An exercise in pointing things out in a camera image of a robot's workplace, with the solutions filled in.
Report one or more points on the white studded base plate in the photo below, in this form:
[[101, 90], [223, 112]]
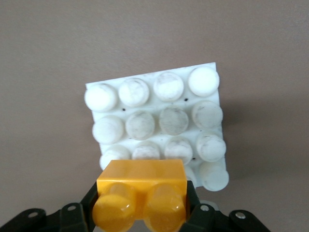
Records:
[[157, 116]]

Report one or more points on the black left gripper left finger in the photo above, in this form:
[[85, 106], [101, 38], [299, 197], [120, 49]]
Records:
[[72, 217]]

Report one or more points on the yellow two-stud block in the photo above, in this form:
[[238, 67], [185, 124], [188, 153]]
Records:
[[140, 174]]

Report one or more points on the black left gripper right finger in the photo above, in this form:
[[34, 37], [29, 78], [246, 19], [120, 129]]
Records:
[[205, 220]]

